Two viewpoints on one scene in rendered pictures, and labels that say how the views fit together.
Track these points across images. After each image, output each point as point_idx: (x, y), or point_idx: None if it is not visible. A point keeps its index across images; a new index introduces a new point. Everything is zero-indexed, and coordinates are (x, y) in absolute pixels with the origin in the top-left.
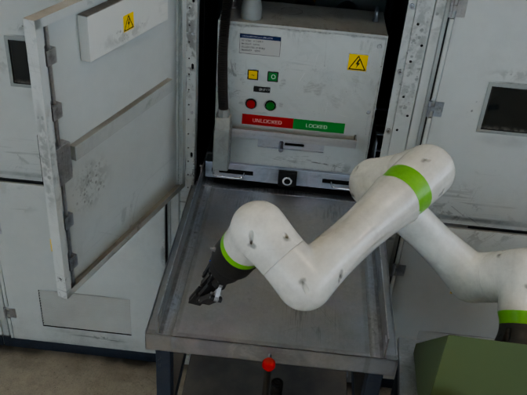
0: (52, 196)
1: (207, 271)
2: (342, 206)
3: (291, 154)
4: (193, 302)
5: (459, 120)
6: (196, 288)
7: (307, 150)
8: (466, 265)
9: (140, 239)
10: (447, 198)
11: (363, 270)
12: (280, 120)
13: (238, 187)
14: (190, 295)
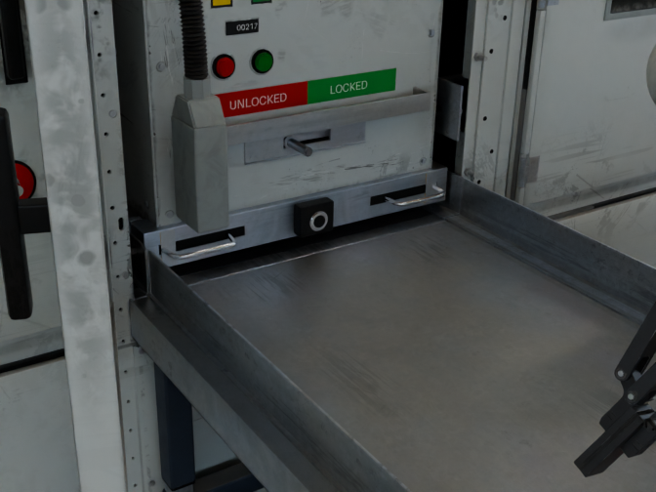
0: (101, 329)
1: (643, 353)
2: (429, 234)
3: (308, 162)
4: (596, 470)
5: (583, 4)
6: (618, 420)
7: (338, 145)
8: None
9: (27, 485)
10: (570, 162)
11: (602, 307)
12: (283, 91)
13: (225, 270)
14: (585, 451)
